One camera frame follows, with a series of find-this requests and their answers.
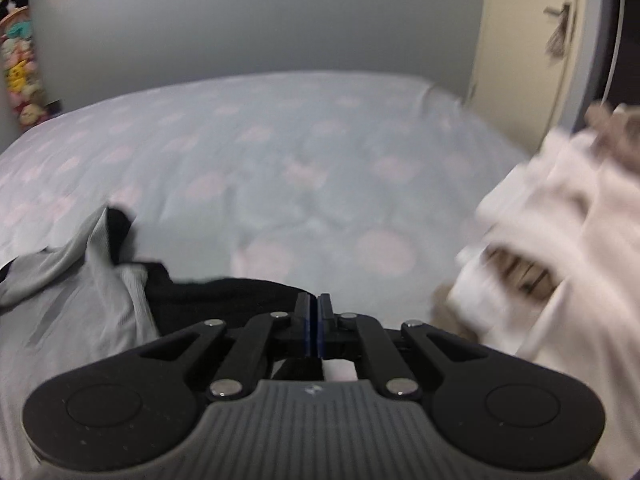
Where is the clear tube of plush toys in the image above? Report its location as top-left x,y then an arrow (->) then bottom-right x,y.
0,7 -> 51,128

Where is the bed with pink dotted sheet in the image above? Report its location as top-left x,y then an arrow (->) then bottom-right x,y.
0,70 -> 541,361

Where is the grey garment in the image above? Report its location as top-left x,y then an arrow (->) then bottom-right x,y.
0,205 -> 161,461

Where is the black garment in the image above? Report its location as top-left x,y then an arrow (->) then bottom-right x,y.
92,204 -> 321,386

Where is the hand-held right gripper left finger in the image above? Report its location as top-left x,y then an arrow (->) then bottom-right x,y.
137,292 -> 319,402

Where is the cream door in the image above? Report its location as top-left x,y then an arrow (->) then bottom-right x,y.
467,0 -> 591,151

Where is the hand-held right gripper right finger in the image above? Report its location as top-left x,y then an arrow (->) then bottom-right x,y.
318,292 -> 490,402

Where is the door handle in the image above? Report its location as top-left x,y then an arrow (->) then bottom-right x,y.
544,2 -> 573,58

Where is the white cloth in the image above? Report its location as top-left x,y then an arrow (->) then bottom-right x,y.
450,102 -> 640,461

